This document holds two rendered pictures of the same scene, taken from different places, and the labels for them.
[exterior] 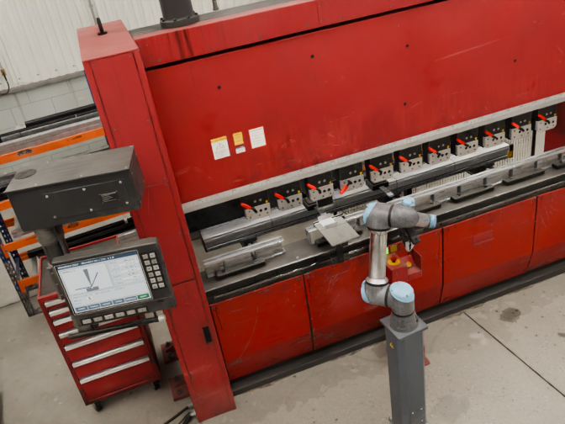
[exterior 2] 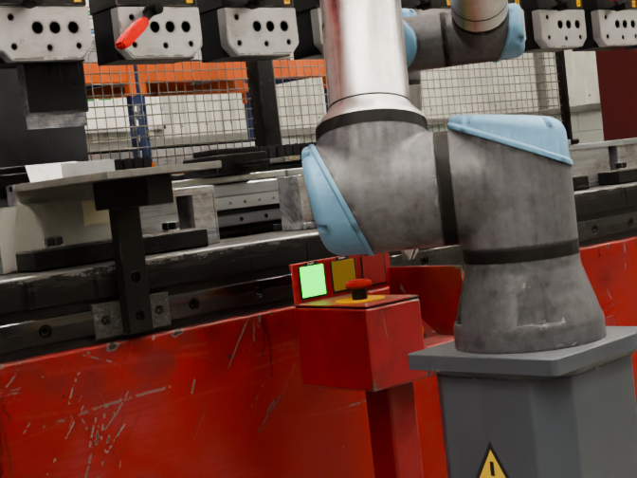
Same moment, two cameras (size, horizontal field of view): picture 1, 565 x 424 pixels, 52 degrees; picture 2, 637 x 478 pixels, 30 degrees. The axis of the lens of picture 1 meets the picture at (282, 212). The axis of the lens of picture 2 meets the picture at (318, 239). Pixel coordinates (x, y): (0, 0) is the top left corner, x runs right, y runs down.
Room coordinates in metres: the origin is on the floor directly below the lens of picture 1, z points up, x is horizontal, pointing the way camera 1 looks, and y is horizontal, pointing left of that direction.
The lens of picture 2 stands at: (1.27, 0.17, 0.96)
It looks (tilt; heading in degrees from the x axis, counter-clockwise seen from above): 3 degrees down; 335
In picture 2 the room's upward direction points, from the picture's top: 6 degrees counter-clockwise
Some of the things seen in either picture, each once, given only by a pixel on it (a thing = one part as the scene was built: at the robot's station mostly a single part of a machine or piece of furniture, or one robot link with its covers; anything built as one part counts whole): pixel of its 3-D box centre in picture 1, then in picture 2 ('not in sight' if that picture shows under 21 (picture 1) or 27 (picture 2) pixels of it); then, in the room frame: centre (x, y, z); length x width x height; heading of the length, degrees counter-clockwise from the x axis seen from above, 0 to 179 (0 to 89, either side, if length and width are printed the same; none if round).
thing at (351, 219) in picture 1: (336, 227); (102, 228); (3.06, -0.32, 0.92); 0.39 x 0.06 x 0.10; 105
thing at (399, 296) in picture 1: (400, 297); (505, 177); (2.26, -0.52, 0.94); 0.13 x 0.12 x 0.14; 57
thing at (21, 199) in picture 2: not in sight; (58, 191); (3.03, -0.25, 0.99); 0.14 x 0.01 x 0.03; 105
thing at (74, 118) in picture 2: (324, 201); (54, 96); (3.04, -0.26, 1.13); 0.10 x 0.02 x 0.10; 105
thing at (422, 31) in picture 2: not in sight; (402, 45); (2.70, -0.67, 1.13); 0.11 x 0.11 x 0.08; 57
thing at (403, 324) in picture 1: (403, 315); (524, 291); (2.26, -0.52, 0.82); 0.15 x 0.15 x 0.10
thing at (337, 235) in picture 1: (336, 230); (115, 176); (2.90, -0.30, 1.00); 0.26 x 0.18 x 0.01; 15
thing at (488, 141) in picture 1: (490, 132); (546, 10); (3.33, -1.40, 1.26); 0.15 x 0.09 x 0.17; 105
